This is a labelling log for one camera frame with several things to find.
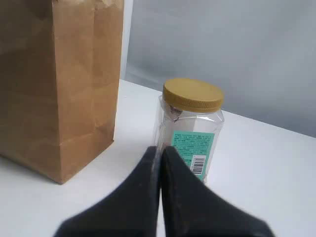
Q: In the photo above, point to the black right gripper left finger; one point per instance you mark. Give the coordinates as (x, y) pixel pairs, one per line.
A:
(131, 210)

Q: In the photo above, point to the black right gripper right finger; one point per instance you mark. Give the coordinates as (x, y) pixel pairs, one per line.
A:
(191, 209)

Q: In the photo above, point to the clear jar yellow lid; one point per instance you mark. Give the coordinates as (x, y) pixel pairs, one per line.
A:
(189, 118)

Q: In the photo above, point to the brown paper bag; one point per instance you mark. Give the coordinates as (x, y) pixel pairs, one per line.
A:
(59, 78)

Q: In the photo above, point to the white backdrop curtain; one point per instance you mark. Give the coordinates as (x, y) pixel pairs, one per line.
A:
(261, 53)

